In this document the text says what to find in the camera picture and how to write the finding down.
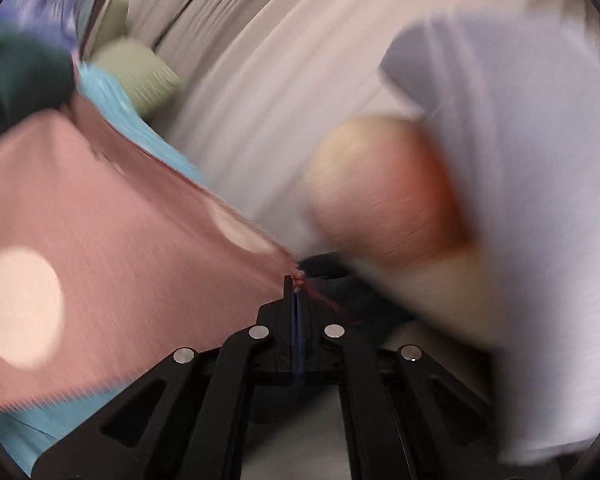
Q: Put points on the pink cloth with white dots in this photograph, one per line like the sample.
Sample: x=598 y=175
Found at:
x=140 y=260

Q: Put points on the grey striped cloth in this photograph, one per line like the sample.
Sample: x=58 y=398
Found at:
x=260 y=75

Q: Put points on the person's white shirt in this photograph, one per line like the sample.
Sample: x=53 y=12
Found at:
x=520 y=160

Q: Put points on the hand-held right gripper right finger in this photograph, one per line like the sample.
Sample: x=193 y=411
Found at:
x=306 y=342

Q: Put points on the blue purple printed cloth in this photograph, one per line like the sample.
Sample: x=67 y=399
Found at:
x=55 y=5

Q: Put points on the dark green cloth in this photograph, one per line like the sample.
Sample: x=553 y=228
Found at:
x=20 y=80

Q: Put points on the light blue sheet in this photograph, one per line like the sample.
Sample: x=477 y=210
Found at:
x=125 y=110

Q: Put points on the person's left forearm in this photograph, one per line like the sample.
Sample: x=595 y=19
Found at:
x=385 y=195

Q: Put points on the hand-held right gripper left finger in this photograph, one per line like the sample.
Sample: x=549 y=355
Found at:
x=286 y=342

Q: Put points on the light green cloth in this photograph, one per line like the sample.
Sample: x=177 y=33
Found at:
x=140 y=75

